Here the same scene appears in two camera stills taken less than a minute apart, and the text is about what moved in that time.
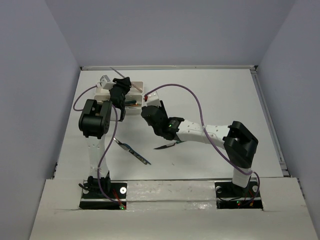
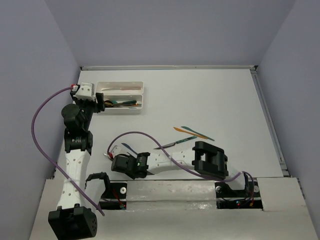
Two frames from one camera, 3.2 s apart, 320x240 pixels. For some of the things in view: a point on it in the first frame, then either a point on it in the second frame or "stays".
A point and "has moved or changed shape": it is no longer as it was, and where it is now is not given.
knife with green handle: x=167 y=145 stays
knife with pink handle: x=132 y=84 has moved or changed shape
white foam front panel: x=169 y=210 stays
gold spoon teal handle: x=133 y=101 stays
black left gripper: x=124 y=83 → x=98 y=107
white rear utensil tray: x=137 y=88 stays
